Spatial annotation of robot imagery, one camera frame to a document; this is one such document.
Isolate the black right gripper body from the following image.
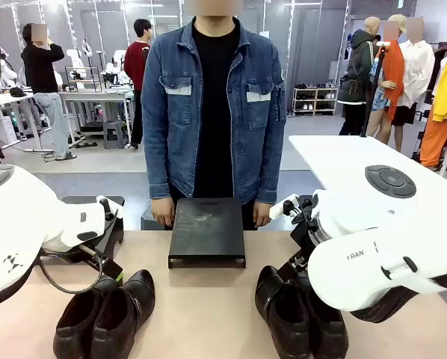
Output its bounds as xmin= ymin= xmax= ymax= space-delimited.
xmin=289 ymin=220 xmax=321 ymax=271

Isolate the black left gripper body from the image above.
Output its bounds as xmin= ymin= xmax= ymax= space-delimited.
xmin=40 ymin=245 xmax=97 ymax=265

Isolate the person's right forearm denim sleeve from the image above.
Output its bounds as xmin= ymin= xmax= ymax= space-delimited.
xmin=143 ymin=123 xmax=173 ymax=201

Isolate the person's left forearm denim sleeve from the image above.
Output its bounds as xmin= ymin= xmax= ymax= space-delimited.
xmin=256 ymin=123 xmax=287 ymax=205

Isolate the black metal shoe stand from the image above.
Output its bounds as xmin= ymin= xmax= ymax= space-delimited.
xmin=61 ymin=195 xmax=126 ymax=256
xmin=167 ymin=197 xmax=247 ymax=269

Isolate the person in denim jacket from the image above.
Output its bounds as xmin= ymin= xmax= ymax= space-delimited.
xmin=141 ymin=14 xmax=288 ymax=231

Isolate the person in black sweater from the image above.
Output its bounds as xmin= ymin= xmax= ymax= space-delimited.
xmin=20 ymin=22 xmax=78 ymax=162

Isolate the person in red sweater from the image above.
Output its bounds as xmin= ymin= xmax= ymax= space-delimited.
xmin=123 ymin=18 xmax=152 ymax=150

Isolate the person's left hand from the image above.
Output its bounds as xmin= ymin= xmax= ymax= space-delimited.
xmin=252 ymin=201 xmax=273 ymax=228

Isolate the person's right hand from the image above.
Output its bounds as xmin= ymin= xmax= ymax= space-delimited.
xmin=151 ymin=197 xmax=178 ymax=228

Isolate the grey plastic stool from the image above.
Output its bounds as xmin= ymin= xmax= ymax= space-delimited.
xmin=140 ymin=204 xmax=176 ymax=231

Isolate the large white table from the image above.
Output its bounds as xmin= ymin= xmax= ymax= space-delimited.
xmin=289 ymin=134 xmax=447 ymax=225

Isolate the grey step stool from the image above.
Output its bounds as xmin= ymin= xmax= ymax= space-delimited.
xmin=102 ymin=120 xmax=129 ymax=150

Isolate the wooden shoe rack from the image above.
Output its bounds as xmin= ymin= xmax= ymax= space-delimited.
xmin=292 ymin=86 xmax=339 ymax=117

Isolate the white background desk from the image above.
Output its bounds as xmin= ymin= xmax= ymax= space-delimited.
xmin=58 ymin=88 xmax=135 ymax=140

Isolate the mannequin in dark jacket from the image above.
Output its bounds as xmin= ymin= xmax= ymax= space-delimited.
xmin=337 ymin=16 xmax=382 ymax=136

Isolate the mannequin in orange garment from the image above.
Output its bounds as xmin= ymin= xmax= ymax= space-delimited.
xmin=365 ymin=13 xmax=408 ymax=145

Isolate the mannequin in white shirt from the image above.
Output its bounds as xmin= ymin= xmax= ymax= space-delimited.
xmin=391 ymin=16 xmax=437 ymax=153

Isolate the black cable loop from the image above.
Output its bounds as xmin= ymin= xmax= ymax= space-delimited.
xmin=38 ymin=253 xmax=105 ymax=295

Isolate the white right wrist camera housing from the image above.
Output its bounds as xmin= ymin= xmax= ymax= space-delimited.
xmin=269 ymin=193 xmax=300 ymax=220

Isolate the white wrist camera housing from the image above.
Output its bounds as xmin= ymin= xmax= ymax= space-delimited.
xmin=269 ymin=193 xmax=300 ymax=220
xmin=95 ymin=194 xmax=126 ymax=222

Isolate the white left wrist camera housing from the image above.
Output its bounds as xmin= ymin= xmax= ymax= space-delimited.
xmin=95 ymin=194 xmax=126 ymax=222

